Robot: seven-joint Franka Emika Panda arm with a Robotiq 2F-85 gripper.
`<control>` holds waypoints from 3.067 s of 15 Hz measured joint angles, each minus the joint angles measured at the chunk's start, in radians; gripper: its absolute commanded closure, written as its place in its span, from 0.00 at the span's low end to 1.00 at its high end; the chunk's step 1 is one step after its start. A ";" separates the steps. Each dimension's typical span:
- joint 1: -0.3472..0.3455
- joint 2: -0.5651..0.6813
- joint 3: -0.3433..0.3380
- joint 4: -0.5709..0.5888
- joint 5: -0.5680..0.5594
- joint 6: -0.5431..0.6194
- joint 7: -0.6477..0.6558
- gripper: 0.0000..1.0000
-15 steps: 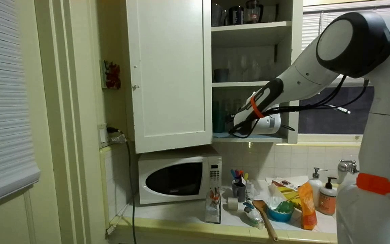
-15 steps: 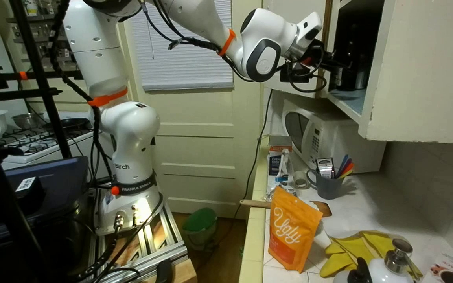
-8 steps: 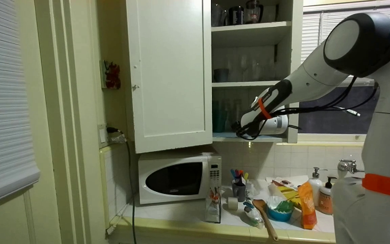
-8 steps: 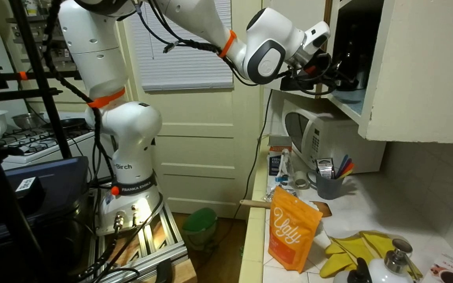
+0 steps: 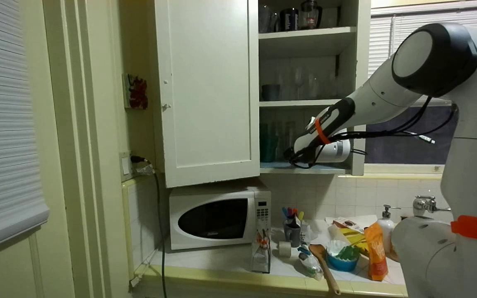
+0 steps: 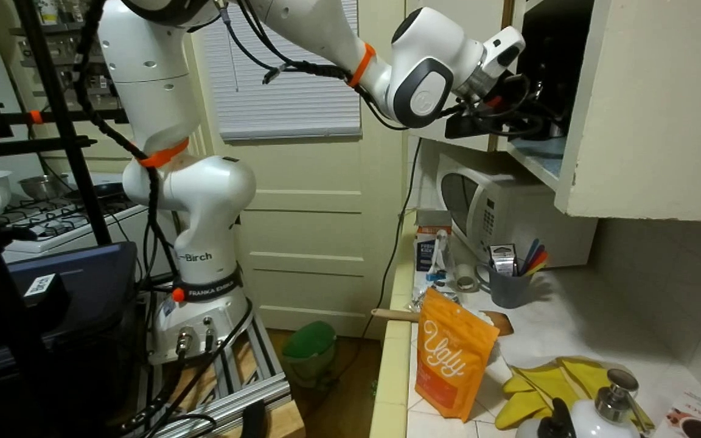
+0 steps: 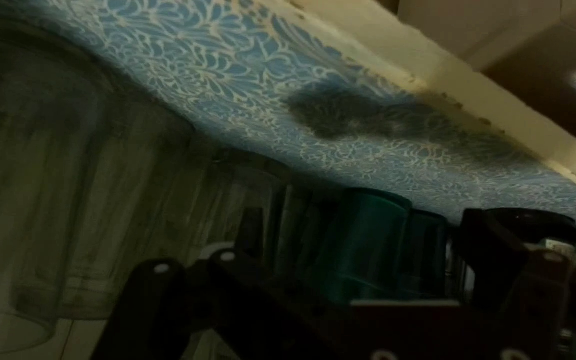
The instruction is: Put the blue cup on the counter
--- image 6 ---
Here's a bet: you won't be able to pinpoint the black stand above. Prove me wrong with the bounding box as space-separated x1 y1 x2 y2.
0 0 130 438

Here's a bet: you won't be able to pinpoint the shelf with jars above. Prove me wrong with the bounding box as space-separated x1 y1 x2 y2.
9 0 121 111

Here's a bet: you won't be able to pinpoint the yellow rubber gloves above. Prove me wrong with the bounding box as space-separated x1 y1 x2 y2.
495 356 656 433

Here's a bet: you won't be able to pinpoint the wooden spatula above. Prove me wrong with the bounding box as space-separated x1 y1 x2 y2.
370 308 515 337

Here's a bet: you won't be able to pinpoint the white and blue carton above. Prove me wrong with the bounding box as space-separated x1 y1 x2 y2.
414 209 454 276

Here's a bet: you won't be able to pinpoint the black box with white label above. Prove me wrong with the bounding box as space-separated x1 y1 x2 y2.
21 273 72 332

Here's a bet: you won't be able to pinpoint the white microwave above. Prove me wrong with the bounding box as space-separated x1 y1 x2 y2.
435 151 599 269

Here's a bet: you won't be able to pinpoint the metal bowl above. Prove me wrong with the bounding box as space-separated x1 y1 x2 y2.
18 174 71 202

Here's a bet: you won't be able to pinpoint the cream wall cabinet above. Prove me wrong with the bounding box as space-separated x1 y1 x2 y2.
405 0 701 223

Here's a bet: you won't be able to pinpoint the white gas stove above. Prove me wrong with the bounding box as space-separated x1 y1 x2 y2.
0 174 178 268

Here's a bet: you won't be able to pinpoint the clear plastic bag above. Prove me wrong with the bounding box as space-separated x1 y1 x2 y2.
410 230 462 312

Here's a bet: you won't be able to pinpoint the silver foil packet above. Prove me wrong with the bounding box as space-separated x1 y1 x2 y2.
489 244 519 278

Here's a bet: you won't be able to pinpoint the green bin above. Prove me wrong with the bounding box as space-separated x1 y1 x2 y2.
281 321 338 391

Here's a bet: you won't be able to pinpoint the dark blue case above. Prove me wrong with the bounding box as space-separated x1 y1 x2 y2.
0 241 139 367

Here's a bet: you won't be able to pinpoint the microwave door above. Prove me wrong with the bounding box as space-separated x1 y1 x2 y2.
438 170 480 245

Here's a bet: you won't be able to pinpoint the cream cabinet door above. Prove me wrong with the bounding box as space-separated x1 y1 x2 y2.
554 0 701 223

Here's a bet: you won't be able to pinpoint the roll of tape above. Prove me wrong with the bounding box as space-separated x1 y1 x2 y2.
453 264 480 293

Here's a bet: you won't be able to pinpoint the white window blind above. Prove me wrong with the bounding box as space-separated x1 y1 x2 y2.
195 0 363 142

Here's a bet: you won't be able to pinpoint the white soap dispenser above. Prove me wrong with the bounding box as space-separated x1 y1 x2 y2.
515 368 650 438

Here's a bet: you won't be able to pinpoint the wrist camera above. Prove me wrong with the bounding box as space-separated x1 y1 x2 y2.
445 114 511 140

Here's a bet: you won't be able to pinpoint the grey mug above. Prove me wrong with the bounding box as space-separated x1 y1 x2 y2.
476 262 532 310

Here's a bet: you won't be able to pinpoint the black cable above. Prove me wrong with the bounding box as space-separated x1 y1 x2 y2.
359 137 424 339

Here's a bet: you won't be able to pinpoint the printed booklet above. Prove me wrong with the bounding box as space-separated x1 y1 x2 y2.
654 388 701 438

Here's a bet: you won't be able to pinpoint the bundle of coloured utensils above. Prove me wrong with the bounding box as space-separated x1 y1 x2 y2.
520 238 549 278

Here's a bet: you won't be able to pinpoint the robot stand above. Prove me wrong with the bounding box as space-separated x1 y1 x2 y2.
120 291 306 438

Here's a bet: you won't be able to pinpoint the orange pouch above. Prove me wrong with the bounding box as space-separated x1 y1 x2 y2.
414 288 501 423

